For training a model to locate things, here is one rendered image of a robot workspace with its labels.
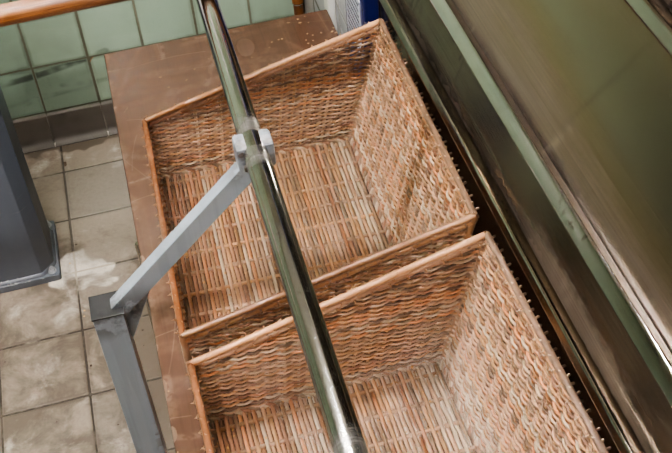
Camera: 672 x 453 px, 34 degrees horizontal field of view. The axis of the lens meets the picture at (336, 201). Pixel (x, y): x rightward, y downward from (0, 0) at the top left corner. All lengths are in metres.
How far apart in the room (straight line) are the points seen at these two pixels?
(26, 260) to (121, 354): 1.36
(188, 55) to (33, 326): 0.78
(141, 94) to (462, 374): 1.02
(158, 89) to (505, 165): 1.06
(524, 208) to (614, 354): 0.27
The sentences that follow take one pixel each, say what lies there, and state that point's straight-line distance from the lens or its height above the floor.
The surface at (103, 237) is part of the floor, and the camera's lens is 2.97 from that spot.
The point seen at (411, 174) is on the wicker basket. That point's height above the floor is 0.74.
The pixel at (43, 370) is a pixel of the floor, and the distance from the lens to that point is 2.71.
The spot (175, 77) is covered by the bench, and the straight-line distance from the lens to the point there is 2.45.
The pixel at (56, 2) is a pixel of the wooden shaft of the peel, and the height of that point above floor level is 1.20.
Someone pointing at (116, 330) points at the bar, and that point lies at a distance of 1.48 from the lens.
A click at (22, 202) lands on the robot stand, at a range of 2.74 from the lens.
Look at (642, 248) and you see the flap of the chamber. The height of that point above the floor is 1.27.
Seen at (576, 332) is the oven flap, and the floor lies 0.95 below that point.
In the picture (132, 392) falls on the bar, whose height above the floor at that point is 0.79.
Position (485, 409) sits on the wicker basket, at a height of 0.65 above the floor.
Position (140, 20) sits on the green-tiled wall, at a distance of 3.11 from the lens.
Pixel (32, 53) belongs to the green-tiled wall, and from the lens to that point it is 3.14.
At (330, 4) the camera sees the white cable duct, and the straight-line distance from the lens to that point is 2.67.
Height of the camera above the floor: 2.01
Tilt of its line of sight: 43 degrees down
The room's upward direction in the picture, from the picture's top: 5 degrees counter-clockwise
